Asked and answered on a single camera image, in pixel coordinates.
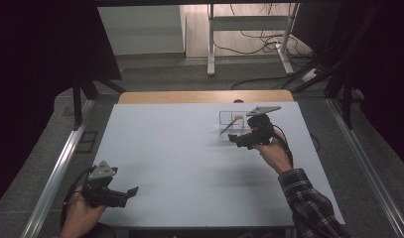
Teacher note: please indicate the metal floor rail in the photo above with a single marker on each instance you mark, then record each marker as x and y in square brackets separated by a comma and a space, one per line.
[57, 172]
[368, 165]

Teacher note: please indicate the white cabinet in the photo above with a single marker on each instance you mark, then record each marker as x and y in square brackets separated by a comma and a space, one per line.
[143, 29]

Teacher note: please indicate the white metal desk frame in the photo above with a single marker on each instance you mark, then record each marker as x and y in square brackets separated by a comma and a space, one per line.
[211, 39]

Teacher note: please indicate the person's right hand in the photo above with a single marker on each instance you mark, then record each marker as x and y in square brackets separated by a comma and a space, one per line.
[275, 155]

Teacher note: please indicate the wooden table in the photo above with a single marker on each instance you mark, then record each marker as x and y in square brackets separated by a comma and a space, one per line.
[202, 96]

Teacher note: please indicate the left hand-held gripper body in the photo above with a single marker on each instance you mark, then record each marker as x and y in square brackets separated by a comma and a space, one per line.
[102, 188]

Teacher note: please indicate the person's left hand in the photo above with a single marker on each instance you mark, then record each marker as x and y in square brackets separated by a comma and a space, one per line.
[80, 214]

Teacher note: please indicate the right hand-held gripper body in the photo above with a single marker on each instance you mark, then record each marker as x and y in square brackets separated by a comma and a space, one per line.
[260, 127]

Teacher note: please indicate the black gold makeup brush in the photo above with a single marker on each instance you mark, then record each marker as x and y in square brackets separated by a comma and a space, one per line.
[230, 125]

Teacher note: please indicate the clear acrylic organizer box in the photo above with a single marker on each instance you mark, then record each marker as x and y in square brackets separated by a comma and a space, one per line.
[232, 129]

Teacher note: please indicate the black curtain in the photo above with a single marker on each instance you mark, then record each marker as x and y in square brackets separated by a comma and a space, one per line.
[381, 66]
[34, 66]

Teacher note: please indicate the black metal stand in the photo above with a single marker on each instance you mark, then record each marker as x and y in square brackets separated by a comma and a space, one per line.
[77, 102]
[346, 99]

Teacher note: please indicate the white power strip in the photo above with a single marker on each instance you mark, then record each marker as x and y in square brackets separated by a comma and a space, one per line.
[309, 75]

